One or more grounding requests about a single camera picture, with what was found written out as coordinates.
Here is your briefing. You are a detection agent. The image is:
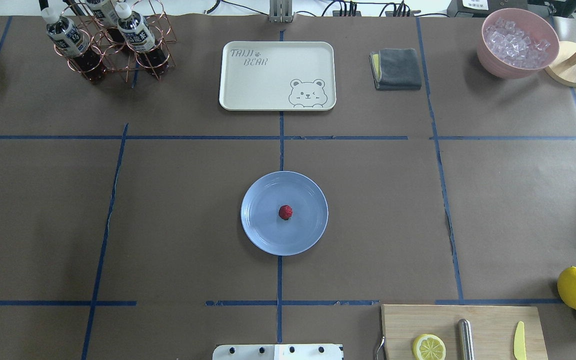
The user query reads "red strawberry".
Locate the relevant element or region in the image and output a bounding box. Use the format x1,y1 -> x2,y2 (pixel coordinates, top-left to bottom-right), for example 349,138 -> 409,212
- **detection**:
278,204 -> 294,221

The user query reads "blue round plate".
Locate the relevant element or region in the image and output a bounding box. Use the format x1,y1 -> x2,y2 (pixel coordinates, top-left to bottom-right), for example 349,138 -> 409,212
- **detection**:
240,171 -> 329,256

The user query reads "pink bowl with ice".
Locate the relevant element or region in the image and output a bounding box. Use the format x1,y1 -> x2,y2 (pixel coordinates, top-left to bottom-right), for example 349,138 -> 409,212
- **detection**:
477,7 -> 560,80

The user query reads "yellow plastic knife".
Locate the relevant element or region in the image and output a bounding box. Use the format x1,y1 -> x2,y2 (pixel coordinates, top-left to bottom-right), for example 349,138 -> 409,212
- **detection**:
512,321 -> 527,360

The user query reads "grey folded cloth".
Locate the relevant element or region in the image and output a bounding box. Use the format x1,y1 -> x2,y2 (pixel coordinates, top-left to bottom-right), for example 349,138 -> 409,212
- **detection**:
369,48 -> 422,91

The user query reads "half lemon slice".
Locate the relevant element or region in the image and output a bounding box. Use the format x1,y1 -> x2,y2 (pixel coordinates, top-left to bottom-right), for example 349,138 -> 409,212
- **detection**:
411,333 -> 447,360

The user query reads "wooden cutting board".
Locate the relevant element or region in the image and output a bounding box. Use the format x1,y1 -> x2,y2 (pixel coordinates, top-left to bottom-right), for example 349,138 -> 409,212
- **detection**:
381,304 -> 550,360

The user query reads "cream bear tray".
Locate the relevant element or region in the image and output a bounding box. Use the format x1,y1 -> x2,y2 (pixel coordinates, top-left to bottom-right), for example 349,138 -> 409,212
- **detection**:
219,41 -> 338,112

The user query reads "tea bottle middle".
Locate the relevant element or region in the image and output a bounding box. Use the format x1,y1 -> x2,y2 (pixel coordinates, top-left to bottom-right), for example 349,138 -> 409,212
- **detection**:
114,2 -> 169,78

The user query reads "tea bottle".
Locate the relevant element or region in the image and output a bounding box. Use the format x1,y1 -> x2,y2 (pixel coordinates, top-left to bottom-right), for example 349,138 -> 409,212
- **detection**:
84,0 -> 126,44
114,2 -> 169,78
40,7 -> 106,83

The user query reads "tea bottle back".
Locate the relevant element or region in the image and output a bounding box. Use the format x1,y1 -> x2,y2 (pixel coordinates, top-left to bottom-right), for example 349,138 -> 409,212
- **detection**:
84,0 -> 126,44

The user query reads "tea bottle front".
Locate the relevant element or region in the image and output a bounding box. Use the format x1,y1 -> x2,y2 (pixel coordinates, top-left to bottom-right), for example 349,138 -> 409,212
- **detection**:
40,7 -> 106,83

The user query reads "aluminium frame post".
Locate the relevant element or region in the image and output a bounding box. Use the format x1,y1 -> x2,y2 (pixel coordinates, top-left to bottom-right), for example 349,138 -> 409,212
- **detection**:
269,0 -> 294,24

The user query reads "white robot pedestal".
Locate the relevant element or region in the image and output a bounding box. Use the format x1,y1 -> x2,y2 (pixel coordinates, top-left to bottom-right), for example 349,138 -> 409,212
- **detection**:
212,342 -> 345,360

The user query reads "copper wire bottle rack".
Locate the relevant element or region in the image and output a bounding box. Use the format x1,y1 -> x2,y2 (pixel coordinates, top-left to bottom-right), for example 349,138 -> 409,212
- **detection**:
39,0 -> 178,84

